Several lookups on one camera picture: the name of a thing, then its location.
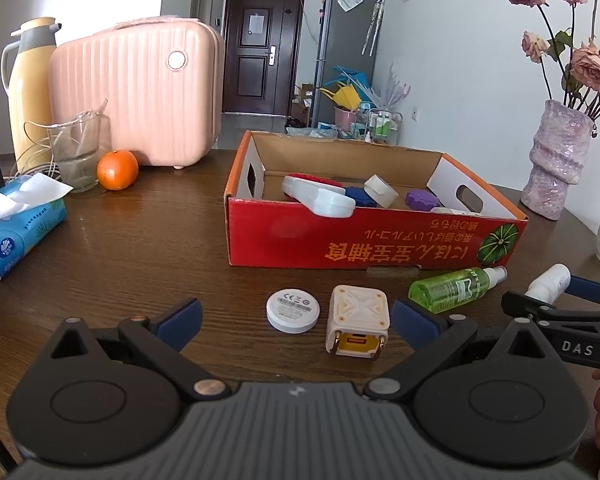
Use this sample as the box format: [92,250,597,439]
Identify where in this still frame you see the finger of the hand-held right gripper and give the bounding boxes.
[501,289,564,322]
[565,274,600,312]

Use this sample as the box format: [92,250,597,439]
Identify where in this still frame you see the bunch of dried pink roses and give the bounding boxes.
[497,0,600,121]

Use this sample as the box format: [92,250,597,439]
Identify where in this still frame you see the blue tissue pack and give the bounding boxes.
[0,172,75,281]

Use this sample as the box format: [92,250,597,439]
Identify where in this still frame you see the yellow thermos jug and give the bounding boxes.
[1,16,63,173]

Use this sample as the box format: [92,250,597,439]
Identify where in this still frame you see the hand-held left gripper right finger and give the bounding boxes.
[362,297,548,403]

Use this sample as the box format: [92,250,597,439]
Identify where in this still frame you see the white tape roll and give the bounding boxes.
[364,174,400,209]

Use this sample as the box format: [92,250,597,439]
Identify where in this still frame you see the orange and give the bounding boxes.
[96,149,140,191]

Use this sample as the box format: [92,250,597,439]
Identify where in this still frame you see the dark brown entrance door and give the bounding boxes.
[221,0,306,117]

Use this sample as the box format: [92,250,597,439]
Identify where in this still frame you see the yellow bag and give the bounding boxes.
[325,85,361,111]

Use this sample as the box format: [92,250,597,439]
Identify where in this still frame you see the lilac clothes hangers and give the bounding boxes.
[375,62,411,111]

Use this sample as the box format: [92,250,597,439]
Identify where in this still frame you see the clear plastic bag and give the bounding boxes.
[286,126,338,138]

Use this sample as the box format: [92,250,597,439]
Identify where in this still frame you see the white cable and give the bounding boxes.
[12,97,108,181]

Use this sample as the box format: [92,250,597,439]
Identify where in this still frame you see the blue round plastic piece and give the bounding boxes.
[342,186,378,208]

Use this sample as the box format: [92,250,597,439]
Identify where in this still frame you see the green spray bottle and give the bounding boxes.
[408,266,508,315]

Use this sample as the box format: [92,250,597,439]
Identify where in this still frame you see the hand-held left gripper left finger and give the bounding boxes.
[47,297,232,403]

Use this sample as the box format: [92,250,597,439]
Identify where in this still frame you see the red and white lint brush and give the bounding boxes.
[281,172,357,219]

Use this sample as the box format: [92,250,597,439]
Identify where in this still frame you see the pink bucket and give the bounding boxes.
[334,105,357,131]

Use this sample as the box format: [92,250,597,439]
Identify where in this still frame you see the grey refrigerator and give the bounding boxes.
[310,0,385,128]

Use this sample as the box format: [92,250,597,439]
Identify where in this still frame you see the open cardboard box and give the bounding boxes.
[292,82,316,121]

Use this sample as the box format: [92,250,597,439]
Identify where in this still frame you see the white hanging umbrella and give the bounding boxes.
[361,0,386,57]

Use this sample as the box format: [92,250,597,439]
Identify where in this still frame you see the metal wire cart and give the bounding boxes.
[352,102,403,146]

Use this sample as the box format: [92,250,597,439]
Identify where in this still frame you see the cream square device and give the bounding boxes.
[326,285,392,362]

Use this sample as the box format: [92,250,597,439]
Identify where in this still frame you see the purple round plastic piece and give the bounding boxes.
[405,189,442,212]

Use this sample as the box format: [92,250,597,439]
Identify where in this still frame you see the pink suitcase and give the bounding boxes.
[49,16,226,170]

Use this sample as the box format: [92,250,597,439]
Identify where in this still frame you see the red cardboard box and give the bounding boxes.
[224,130,529,273]

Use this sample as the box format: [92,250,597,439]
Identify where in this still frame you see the small white bottle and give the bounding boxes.
[525,263,572,303]

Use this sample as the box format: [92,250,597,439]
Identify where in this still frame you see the white round disc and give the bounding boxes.
[266,287,321,333]

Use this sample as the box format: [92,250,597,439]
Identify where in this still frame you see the blue folded frame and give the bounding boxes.
[332,65,376,106]

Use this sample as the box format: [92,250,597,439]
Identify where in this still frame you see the clear glass cup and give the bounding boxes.
[46,112,106,193]

